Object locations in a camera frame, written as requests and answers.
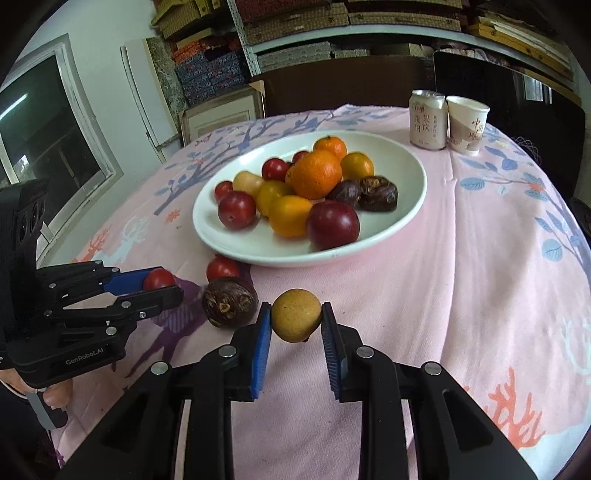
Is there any red cherry tomato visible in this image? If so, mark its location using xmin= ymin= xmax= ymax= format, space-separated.
xmin=142 ymin=268 xmax=176 ymax=291
xmin=262 ymin=157 xmax=291 ymax=182
xmin=293 ymin=150 xmax=310 ymax=164
xmin=213 ymin=180 xmax=233 ymax=203
xmin=205 ymin=255 xmax=240 ymax=282

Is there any dark purple passion fruit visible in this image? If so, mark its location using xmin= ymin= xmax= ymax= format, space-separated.
xmin=201 ymin=277 xmax=259 ymax=328

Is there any small green kiwi fruit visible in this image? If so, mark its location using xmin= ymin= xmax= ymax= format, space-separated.
xmin=271 ymin=289 xmax=322 ymax=343

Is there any yellow orange tomato front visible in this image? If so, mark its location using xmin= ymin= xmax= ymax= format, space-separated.
xmin=269 ymin=195 xmax=312 ymax=239

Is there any large dark red plum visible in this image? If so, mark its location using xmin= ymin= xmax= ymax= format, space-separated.
xmin=307 ymin=200 xmax=361 ymax=250

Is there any large orange mandarin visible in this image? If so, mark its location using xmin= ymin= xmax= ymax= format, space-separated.
xmin=286 ymin=150 xmax=342 ymax=200

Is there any purple passion fruit large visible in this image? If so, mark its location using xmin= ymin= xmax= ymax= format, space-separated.
xmin=358 ymin=176 xmax=399 ymax=212

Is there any small orange mandarin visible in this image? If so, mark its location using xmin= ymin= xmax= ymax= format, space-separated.
xmin=312 ymin=135 xmax=348 ymax=161

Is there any small orange tomato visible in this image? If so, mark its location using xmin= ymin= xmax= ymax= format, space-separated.
xmin=341 ymin=152 xmax=375 ymax=181

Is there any small dark red plum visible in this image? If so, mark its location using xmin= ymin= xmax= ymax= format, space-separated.
xmin=217 ymin=191 xmax=257 ymax=231

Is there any orange mandarin front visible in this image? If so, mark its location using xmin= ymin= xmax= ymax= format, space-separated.
xmin=256 ymin=180 xmax=294 ymax=218

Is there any purple passion fruit front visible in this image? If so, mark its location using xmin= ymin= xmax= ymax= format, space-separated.
xmin=325 ymin=180 xmax=362 ymax=209

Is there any person left hand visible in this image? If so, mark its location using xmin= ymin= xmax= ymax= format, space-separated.
xmin=0 ymin=369 xmax=73 ymax=409

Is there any white oval plate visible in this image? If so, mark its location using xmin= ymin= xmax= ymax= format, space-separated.
xmin=192 ymin=131 xmax=428 ymax=267

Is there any framed picture on floor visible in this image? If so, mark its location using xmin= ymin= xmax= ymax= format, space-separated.
xmin=179 ymin=80 xmax=266 ymax=146

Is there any white paper cup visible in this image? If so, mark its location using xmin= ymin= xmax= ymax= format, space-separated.
xmin=446 ymin=95 xmax=490 ymax=156

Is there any pink drink can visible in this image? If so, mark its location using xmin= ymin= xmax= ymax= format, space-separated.
xmin=409 ymin=90 xmax=448 ymax=151

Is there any dark wooden cabinet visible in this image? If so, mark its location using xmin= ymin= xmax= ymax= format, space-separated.
xmin=258 ymin=51 xmax=586 ymax=163

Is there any metal storage shelf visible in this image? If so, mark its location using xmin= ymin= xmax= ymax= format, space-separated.
xmin=226 ymin=1 xmax=575 ymax=89

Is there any dark window with white frame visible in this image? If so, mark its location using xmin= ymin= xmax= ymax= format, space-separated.
xmin=1 ymin=34 xmax=122 ymax=261

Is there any white board leaning on wall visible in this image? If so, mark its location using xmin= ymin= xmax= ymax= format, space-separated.
xmin=120 ymin=39 xmax=181 ymax=163

